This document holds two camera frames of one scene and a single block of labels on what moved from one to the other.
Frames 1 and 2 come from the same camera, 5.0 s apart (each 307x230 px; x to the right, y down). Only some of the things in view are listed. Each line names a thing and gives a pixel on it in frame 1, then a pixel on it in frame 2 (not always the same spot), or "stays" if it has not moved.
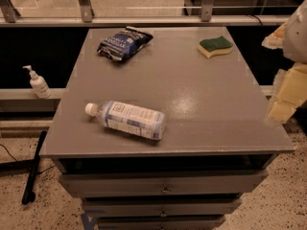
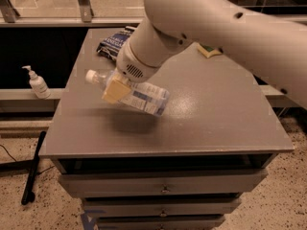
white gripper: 296,37 to 133,66
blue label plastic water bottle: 141,123 to 145,96
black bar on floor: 29,194 stays
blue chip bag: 125,42 stays
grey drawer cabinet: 222,134 stays
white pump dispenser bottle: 38,84 stays
